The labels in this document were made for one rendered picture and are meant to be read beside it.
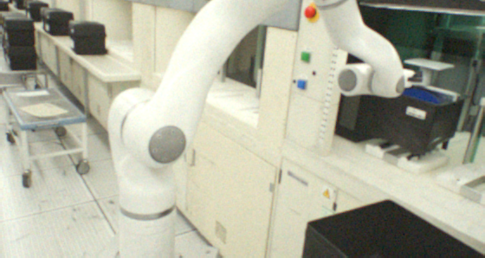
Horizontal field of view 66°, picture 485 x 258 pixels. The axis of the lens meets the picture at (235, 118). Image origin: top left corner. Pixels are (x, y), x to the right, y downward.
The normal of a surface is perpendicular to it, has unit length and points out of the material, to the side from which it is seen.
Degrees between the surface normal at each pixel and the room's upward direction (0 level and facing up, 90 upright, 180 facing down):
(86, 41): 92
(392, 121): 93
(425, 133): 93
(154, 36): 90
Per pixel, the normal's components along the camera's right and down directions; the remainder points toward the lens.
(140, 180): -0.03, -0.68
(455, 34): -0.82, 0.11
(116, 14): 0.56, 0.30
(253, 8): 0.07, 0.74
